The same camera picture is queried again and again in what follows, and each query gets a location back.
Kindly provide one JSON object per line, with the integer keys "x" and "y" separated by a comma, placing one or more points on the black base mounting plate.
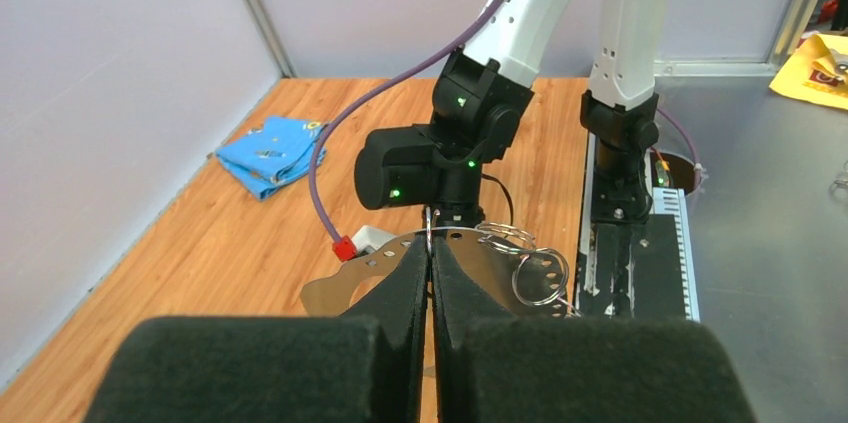
{"x": 626, "y": 270}

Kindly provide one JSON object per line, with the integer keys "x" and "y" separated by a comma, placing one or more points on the white slotted cable duct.
{"x": 672, "y": 202}

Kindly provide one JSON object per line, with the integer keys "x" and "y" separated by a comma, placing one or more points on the metal split keyring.
{"x": 430, "y": 228}

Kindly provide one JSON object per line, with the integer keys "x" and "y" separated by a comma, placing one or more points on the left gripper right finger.
{"x": 493, "y": 366}

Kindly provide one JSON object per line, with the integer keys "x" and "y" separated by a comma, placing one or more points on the yellow cloth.
{"x": 816, "y": 72}

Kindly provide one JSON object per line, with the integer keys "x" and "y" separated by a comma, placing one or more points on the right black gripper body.
{"x": 466, "y": 216}

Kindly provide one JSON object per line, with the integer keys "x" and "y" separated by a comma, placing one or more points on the folded blue cloth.
{"x": 271, "y": 156}

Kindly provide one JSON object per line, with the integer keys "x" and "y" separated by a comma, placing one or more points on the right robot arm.
{"x": 484, "y": 89}

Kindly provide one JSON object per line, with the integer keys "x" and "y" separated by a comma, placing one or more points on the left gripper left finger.
{"x": 364, "y": 365}

